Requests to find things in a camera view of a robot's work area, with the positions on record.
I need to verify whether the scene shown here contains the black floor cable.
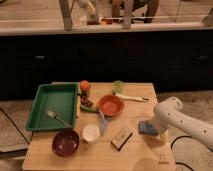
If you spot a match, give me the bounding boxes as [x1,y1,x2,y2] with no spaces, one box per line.
[170,134,213,171]
[0,106,32,146]

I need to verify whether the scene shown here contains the yellow toy corn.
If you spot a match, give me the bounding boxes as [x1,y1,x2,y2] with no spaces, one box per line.
[76,96,81,118]

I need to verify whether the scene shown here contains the green plastic tray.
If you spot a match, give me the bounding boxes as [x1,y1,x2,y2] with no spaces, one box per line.
[26,83,78,132]

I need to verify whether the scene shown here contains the black floor cable right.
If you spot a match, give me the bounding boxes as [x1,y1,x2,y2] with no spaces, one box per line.
[170,134,213,171]

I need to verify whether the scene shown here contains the green brush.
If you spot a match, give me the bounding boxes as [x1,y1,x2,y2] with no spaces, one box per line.
[112,80,124,94]

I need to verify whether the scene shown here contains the white paper cup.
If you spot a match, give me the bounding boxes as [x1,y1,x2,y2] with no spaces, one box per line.
[82,124,100,143]

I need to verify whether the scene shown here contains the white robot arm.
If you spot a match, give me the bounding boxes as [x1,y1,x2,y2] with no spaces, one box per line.
[150,97,213,151]

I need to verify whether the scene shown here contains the orange bowl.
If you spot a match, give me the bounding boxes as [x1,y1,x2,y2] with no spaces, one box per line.
[98,94,124,117]

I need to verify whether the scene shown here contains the dark red bowl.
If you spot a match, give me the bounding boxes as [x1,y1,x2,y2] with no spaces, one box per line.
[52,130,80,157]

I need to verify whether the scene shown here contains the silver fork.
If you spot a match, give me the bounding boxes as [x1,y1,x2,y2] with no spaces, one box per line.
[47,110,70,127]

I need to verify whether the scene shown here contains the black floor cable left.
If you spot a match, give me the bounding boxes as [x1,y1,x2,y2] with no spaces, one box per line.
[0,106,32,146]

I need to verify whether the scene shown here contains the blue sponge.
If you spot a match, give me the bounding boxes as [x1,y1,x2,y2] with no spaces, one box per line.
[138,121,158,136]

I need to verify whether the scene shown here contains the green toy vegetable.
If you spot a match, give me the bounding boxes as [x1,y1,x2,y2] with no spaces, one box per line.
[80,105,98,113]

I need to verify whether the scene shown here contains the dark toy grapes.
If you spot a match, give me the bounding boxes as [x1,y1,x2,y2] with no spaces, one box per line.
[80,94,93,107]

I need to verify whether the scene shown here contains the blue plastic spoon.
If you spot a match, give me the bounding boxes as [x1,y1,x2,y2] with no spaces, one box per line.
[99,110,107,136]

